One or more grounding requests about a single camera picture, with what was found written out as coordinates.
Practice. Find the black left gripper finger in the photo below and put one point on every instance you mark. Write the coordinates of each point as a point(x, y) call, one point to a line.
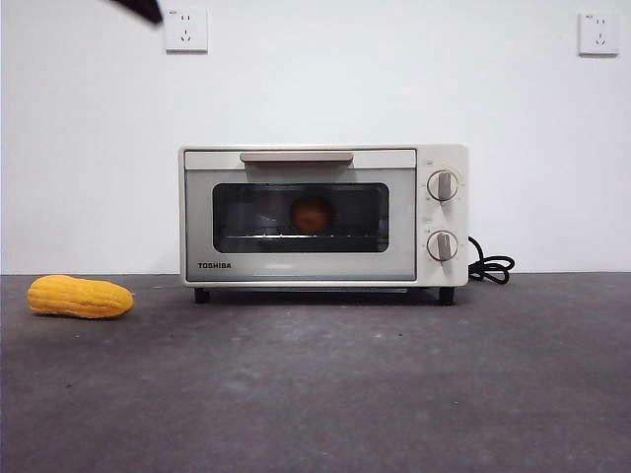
point(135, 9)
point(150, 6)

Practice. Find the brown potato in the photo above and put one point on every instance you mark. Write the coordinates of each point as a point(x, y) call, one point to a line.
point(310, 214)

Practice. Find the beige oven knob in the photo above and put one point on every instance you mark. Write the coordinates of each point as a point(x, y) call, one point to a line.
point(442, 186)
point(442, 246)

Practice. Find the cream toaster oven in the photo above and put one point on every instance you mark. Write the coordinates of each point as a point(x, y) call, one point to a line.
point(443, 217)

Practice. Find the yellow corn cob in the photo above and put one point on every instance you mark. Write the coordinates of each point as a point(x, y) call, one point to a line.
point(79, 297)

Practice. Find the white wall socket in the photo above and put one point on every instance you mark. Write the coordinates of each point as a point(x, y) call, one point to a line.
point(599, 34)
point(186, 32)

